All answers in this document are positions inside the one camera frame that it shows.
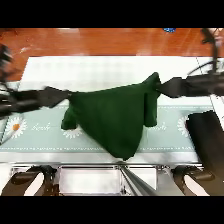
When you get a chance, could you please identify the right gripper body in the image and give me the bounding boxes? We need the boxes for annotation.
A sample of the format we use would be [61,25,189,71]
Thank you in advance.
[155,76,185,99]

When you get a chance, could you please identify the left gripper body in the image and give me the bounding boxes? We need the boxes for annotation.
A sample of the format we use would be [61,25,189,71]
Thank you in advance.
[43,86,73,110]

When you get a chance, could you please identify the green T-shirt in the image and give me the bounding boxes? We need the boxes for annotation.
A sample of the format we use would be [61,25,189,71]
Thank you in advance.
[60,71,162,161]

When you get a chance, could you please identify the blue object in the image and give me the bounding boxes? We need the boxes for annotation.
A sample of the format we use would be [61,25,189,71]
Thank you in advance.
[162,27,177,34]

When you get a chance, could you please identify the black garment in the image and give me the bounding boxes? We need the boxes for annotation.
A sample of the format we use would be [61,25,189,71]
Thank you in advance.
[185,110,224,175]

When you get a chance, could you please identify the black cable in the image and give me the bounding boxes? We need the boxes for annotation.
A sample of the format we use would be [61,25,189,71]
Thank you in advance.
[186,28,224,76]

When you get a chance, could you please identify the silver frame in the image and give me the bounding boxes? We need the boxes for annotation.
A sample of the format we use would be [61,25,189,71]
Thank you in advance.
[0,161,224,197]

